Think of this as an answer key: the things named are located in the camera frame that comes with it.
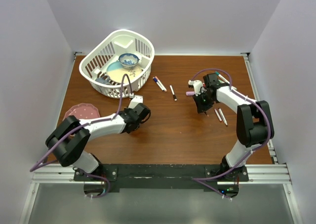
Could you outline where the red cap white marker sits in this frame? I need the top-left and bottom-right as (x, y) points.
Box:
(218, 108), (228, 126)

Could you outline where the red ink gel pen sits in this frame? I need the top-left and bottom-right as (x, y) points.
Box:
(214, 109), (222, 122)

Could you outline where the purple highlighter marker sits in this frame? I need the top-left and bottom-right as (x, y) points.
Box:
(186, 92), (195, 96)

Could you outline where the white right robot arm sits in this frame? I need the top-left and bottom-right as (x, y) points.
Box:
(188, 73), (275, 181)

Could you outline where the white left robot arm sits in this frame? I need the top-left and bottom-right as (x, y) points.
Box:
(45, 103), (151, 181)

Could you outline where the teal capped white marker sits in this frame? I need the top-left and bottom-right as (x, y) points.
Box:
(215, 72), (230, 84)

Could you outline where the black capped white marker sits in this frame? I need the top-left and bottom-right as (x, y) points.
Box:
(169, 85), (177, 102)

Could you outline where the cream and blue plate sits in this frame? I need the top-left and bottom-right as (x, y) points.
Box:
(106, 61), (143, 83)

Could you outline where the blue patterned bowl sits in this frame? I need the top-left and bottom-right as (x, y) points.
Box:
(118, 53), (140, 69)

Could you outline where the pink dotted plate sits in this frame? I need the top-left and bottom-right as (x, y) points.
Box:
(63, 103), (101, 120)

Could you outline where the white plastic basket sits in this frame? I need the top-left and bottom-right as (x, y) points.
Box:
(79, 29), (155, 99)

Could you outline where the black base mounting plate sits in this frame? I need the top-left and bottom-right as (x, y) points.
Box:
(74, 164), (249, 194)

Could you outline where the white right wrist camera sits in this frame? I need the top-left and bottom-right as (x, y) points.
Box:
(188, 80), (205, 96)

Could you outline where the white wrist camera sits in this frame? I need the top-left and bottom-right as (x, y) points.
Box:
(188, 80), (205, 96)
(128, 95), (144, 109)

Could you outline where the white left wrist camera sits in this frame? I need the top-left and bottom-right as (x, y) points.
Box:
(128, 95), (144, 109)

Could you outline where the aluminium frame rail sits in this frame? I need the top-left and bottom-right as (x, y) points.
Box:
(18, 52), (303, 224)

